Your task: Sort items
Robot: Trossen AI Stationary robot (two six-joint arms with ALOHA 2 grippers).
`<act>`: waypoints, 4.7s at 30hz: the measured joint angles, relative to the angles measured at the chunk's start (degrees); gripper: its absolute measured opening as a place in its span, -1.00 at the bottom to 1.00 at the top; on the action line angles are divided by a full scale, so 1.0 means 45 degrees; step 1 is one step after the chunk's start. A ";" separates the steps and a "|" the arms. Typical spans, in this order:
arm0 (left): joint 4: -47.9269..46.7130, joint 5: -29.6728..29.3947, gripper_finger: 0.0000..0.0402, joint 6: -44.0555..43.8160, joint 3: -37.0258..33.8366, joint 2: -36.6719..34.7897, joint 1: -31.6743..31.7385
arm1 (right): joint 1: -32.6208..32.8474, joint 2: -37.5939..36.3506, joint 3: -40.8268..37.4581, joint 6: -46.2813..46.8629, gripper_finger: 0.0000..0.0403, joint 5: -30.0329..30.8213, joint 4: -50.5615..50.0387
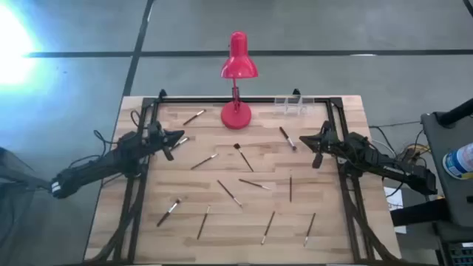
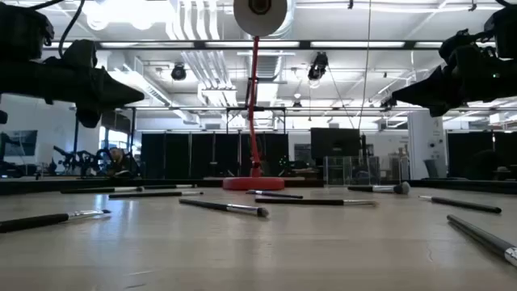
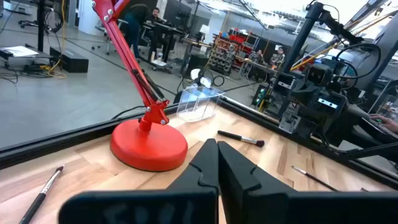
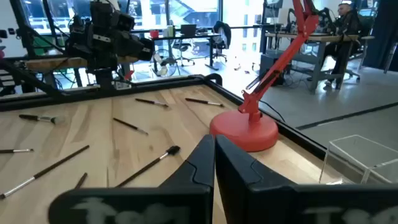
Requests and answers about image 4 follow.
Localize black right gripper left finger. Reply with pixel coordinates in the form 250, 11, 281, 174
48, 134, 216, 224

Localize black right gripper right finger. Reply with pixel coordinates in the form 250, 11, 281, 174
215, 134, 398, 224

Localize black brush dark head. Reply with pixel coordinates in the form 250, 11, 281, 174
114, 145, 182, 189

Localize slim black makeup brush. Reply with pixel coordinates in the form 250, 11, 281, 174
134, 98, 169, 109
0, 148, 34, 154
185, 97, 225, 108
112, 117, 149, 136

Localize long brush brown pointed tip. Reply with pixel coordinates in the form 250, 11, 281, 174
73, 172, 89, 190

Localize medium brush wide silver ferrule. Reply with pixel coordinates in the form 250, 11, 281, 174
18, 113, 66, 125

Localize long thin black makeup brush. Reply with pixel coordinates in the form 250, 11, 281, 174
0, 144, 91, 200

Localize black floor fan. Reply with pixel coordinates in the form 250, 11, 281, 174
152, 48, 182, 78

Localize black office chair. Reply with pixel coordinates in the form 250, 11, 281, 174
171, 39, 196, 68
205, 20, 233, 63

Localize black office desk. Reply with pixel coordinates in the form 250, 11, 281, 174
151, 32, 222, 72

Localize open laptop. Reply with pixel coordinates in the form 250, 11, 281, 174
180, 24, 198, 37

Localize clear acrylic organizer box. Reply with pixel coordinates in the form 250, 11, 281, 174
318, 134, 398, 185

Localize wooden workbench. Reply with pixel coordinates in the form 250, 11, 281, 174
25, 55, 139, 72

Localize red desk lamp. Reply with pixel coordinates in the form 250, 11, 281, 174
209, 0, 320, 153

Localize black computer tower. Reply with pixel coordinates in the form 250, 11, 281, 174
259, 53, 286, 87

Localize wooden desk grey legs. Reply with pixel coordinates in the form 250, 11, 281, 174
264, 30, 376, 93

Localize black robot arms on desk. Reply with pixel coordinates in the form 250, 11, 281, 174
285, 6, 338, 35

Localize seated person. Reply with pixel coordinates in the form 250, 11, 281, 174
322, 2, 363, 90

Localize dark curtain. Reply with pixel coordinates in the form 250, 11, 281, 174
363, 0, 398, 73

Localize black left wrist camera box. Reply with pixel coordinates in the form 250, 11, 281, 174
116, 12, 136, 32

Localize black metal rig frame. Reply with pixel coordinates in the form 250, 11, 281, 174
8, 0, 68, 94

